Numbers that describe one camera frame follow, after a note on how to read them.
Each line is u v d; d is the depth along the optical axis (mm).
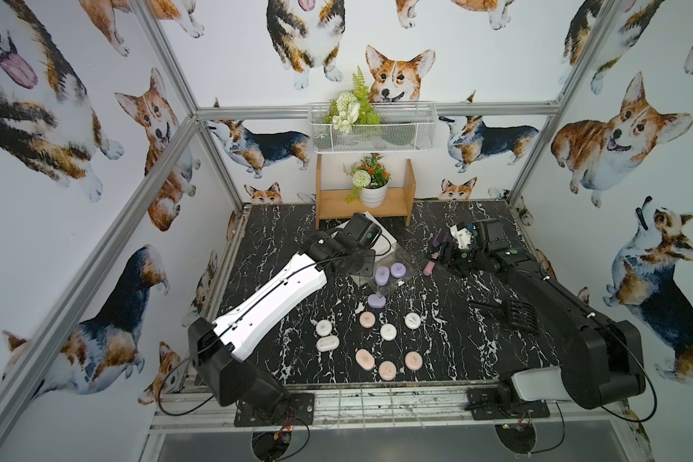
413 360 799
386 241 601
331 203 1144
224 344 404
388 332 857
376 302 906
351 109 788
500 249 667
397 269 879
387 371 783
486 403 743
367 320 879
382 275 858
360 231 550
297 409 739
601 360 422
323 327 865
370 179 1003
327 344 836
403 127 926
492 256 640
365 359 799
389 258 944
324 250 499
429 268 996
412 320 878
